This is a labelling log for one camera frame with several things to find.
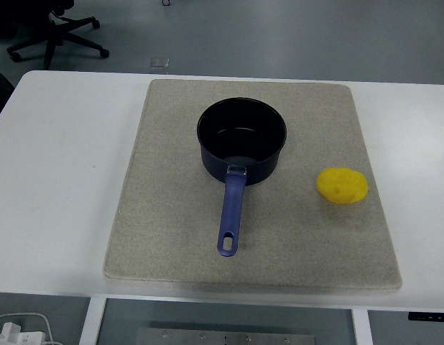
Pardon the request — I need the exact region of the black office chair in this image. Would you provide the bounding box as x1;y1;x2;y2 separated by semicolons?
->
0;0;111;71

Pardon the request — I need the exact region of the grey metal plate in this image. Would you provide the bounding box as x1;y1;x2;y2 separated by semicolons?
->
136;327;316;345

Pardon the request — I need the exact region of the white table leg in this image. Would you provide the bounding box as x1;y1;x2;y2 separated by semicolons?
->
350;308;374;345
78;297;108;345

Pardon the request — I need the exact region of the white power strip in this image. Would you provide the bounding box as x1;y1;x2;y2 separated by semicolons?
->
0;322;47;345

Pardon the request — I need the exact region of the blue pot with handle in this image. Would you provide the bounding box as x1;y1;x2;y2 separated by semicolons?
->
196;97;288;258

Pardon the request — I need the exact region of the beige rectangular mat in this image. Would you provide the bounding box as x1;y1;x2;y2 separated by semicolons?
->
103;78;403;290

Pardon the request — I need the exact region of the black table control panel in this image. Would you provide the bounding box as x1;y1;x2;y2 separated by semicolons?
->
408;312;444;322

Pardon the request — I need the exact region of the white cable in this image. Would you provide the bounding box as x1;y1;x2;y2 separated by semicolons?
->
0;312;60;345

